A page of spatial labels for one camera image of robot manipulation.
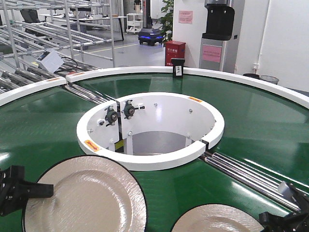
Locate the water dispenser machine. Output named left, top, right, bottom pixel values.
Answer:
left=199, top=0, right=235, bottom=71

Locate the green potted plant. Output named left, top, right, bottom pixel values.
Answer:
left=159, top=0, right=174, bottom=43

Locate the white trolley cart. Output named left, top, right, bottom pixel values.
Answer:
left=126, top=13, right=143, bottom=34

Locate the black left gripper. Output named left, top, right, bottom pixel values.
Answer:
left=0, top=165, right=54, bottom=216

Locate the white outer rim guard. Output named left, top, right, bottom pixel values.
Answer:
left=0, top=66, right=309, bottom=108

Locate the steel conveyor rollers right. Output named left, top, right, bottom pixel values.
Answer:
left=199, top=152, right=299, bottom=211

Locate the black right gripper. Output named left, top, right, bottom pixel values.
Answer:
left=259, top=181, right=309, bottom=232

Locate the mesh waste bin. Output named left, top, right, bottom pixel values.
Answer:
left=259, top=75, right=279, bottom=85

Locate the black sensor on rim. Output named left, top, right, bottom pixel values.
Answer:
left=171, top=58, right=185, bottom=78

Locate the beige plate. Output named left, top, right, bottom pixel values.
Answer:
left=171, top=204, right=264, bottom=232
left=23, top=156, right=148, bottom=232

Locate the red fire extinguisher box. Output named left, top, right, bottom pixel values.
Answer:
left=165, top=41, right=186, bottom=66

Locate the white inner ring guard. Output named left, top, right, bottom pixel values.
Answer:
left=76, top=92, right=225, bottom=172

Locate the white control box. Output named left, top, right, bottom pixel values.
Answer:
left=36, top=49, right=64, bottom=73

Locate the metal roller rack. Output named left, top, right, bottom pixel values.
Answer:
left=0, top=0, right=114, bottom=93

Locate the blue lit mobile robot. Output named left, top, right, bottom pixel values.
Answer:
left=138, top=0, right=163, bottom=46

